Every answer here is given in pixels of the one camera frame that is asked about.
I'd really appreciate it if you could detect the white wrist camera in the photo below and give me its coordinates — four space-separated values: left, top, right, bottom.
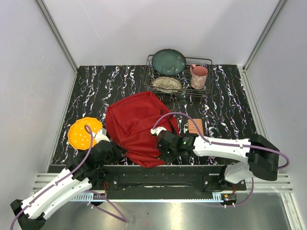
150 126 166 136
94 128 110 143

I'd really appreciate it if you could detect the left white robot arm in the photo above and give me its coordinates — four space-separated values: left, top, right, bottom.
10 141 124 230

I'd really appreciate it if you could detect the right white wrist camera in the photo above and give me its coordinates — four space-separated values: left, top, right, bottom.
150 126 166 136

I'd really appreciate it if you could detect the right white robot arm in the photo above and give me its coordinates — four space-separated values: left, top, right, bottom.
151 127 279 190

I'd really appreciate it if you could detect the orange plastic plate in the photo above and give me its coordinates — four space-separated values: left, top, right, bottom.
68 117 103 150

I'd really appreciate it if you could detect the pink leather wallet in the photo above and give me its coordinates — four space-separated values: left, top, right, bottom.
188 119 204 135

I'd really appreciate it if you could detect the speckled beige plate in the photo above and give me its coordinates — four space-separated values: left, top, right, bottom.
152 77 182 93

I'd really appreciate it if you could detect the teal ceramic plate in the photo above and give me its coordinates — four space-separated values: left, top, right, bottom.
152 49 186 76

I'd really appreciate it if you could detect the pink patterned mug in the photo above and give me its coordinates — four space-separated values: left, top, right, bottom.
190 64 208 90

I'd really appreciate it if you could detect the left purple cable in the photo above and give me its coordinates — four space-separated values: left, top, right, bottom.
10 124 129 230

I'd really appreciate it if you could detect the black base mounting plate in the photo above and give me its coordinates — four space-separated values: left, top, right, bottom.
92 165 247 192

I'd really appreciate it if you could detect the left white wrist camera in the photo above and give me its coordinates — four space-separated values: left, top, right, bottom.
94 128 110 143

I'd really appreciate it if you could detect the black wire dish rack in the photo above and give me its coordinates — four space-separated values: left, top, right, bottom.
141 55 214 97

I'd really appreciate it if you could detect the red student backpack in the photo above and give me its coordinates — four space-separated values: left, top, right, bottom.
105 91 170 168

